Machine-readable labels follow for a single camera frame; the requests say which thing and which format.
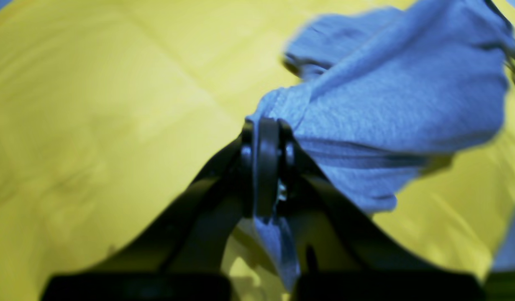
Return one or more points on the grey t-shirt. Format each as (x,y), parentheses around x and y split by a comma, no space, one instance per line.
(410,114)

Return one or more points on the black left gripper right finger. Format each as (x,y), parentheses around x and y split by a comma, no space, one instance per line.
(343,254)

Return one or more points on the yellow table cloth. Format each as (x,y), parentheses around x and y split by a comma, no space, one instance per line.
(108,108)

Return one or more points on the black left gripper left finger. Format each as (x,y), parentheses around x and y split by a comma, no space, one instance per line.
(178,256)

